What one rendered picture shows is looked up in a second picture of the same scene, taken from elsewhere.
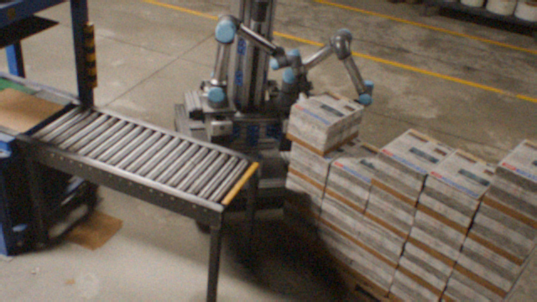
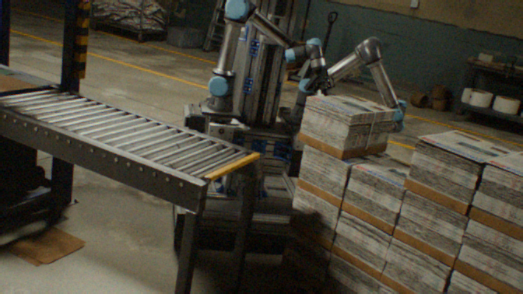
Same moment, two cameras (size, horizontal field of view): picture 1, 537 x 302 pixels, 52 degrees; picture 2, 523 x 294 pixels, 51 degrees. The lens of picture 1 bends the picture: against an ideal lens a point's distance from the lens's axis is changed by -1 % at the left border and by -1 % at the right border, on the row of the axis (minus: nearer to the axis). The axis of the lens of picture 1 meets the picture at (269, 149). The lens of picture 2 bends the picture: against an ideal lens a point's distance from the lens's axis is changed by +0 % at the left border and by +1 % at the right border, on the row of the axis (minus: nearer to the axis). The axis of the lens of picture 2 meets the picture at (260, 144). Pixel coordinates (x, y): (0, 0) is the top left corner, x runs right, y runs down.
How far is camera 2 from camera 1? 1.07 m
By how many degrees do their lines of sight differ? 16
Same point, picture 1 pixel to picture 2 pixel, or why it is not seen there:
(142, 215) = (111, 239)
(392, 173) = (434, 169)
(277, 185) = (282, 222)
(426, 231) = (483, 250)
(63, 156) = (16, 118)
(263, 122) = (272, 138)
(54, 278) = not seen: outside the picture
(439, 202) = (503, 202)
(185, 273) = not seen: outside the picture
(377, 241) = (411, 272)
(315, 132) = (335, 126)
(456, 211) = not seen: outside the picture
